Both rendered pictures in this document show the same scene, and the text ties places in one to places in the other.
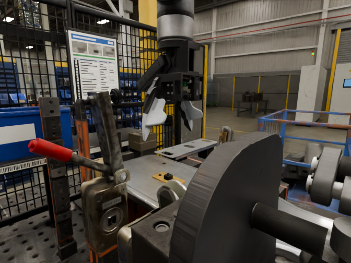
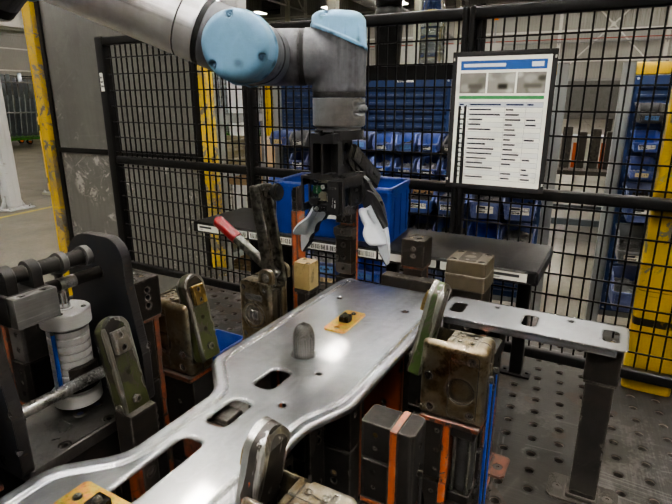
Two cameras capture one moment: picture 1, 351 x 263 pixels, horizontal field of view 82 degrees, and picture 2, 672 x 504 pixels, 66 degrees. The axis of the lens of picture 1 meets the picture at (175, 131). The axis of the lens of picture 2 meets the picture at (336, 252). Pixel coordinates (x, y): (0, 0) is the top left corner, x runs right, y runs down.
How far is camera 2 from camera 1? 0.79 m
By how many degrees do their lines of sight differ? 73
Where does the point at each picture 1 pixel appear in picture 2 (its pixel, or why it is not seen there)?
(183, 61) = (314, 159)
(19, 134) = not seen: hidden behind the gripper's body
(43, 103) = not seen: hidden behind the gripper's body
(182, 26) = (317, 113)
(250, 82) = not seen: outside the picture
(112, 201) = (253, 295)
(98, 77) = (500, 135)
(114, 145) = (263, 242)
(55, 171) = (339, 266)
